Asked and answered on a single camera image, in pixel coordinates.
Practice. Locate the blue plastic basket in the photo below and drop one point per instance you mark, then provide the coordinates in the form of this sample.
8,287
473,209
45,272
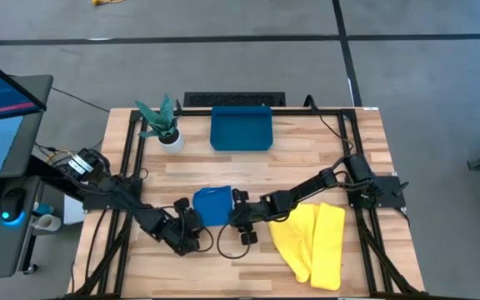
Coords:
240,129

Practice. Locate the teal bottle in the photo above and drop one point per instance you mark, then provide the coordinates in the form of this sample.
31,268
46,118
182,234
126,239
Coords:
45,208

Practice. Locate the black aluminium table frame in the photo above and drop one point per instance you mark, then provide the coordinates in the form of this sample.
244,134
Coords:
294,112

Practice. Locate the yellow microfiber towel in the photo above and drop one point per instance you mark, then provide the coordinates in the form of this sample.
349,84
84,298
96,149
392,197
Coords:
323,250

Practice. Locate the white box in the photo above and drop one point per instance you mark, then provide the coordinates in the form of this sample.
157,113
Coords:
73,212

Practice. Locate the black keyboard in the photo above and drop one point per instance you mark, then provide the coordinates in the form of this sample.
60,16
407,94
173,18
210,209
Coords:
233,100

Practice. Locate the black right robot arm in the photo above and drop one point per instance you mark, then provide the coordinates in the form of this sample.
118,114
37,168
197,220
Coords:
306,187

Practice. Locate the white mug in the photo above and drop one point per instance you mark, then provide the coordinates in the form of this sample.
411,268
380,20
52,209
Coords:
48,223

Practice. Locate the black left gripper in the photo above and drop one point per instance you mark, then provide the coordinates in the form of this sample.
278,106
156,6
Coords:
186,229

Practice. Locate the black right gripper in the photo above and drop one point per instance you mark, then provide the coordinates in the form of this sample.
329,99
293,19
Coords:
246,216

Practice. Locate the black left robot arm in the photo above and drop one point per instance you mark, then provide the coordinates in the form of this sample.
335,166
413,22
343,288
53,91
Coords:
152,218

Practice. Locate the blue microfiber towel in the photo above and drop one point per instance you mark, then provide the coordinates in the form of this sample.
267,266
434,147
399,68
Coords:
215,206

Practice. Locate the black mouse with blue light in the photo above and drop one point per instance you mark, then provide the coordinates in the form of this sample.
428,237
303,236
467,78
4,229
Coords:
13,204

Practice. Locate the green plant in white pot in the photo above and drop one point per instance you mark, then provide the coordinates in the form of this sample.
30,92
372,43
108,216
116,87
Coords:
161,121

